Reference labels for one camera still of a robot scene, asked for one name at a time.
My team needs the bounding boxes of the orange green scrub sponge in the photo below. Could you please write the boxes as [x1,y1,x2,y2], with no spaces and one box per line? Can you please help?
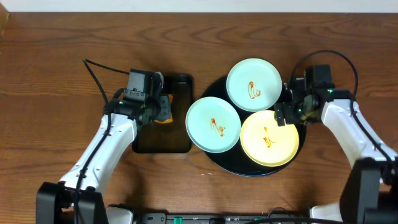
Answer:
[154,95,173,124]

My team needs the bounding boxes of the light blue plate top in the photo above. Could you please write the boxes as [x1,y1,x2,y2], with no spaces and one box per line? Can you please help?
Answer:
[226,58,282,112]

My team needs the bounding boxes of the light blue plate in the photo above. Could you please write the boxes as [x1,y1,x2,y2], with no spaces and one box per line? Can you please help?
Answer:
[226,58,282,112]
[185,96,241,154]

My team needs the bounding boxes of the yellow plate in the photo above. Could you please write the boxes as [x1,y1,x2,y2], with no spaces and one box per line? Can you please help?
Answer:
[240,110,300,167]

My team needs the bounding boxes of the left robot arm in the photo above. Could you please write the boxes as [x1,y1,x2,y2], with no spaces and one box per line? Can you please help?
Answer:
[35,95,173,223]

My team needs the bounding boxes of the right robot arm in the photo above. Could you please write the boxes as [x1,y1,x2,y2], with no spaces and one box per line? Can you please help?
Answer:
[274,78,397,223]

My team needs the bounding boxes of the black rectangular tray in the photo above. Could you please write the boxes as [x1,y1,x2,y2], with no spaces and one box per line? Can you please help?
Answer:
[132,75,193,154]

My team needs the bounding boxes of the black round tray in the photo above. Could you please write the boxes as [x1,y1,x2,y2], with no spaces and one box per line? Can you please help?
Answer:
[201,76,307,177]

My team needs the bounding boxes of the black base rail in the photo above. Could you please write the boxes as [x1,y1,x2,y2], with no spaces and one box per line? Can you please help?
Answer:
[132,211,305,224]

